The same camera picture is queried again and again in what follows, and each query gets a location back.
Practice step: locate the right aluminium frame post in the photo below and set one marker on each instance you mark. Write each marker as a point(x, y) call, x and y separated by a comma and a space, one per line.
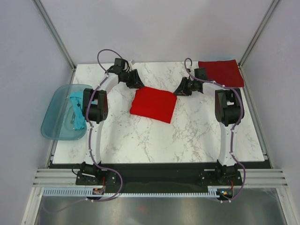
point(264, 22)

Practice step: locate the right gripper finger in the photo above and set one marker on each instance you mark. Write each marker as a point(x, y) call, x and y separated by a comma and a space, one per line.
point(183, 92)
point(182, 84)

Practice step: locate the aluminium frame post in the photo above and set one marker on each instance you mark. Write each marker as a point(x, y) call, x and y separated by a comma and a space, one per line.
point(54, 33)
point(264, 22)

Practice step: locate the white slotted cable duct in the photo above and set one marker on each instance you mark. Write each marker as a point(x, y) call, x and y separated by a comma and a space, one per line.
point(100, 192)

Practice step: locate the folded dark red t shirt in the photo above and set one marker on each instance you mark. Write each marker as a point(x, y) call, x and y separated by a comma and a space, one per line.
point(225, 72)

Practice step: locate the bright red t shirt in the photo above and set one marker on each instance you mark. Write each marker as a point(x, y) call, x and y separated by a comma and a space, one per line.
point(154, 104)

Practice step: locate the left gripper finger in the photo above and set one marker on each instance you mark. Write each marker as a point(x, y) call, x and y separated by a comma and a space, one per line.
point(138, 81)
point(136, 85)

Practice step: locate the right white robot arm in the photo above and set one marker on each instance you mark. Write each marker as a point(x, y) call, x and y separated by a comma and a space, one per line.
point(229, 112)

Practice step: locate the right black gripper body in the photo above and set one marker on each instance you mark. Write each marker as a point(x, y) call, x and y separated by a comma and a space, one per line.
point(189, 86)

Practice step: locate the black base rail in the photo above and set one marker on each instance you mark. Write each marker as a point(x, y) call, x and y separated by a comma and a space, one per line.
point(151, 177)

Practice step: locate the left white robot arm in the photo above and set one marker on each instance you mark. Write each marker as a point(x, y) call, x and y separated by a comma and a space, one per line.
point(95, 109)

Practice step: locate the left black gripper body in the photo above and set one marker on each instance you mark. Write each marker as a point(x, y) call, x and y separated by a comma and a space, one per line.
point(131, 78)

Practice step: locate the left aluminium frame post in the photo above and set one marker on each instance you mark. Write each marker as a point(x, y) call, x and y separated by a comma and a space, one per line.
point(54, 33)

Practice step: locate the teal t shirt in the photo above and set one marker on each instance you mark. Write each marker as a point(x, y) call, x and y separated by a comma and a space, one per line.
point(76, 99)

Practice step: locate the translucent blue plastic bin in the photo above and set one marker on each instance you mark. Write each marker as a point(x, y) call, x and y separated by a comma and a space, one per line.
point(58, 123)

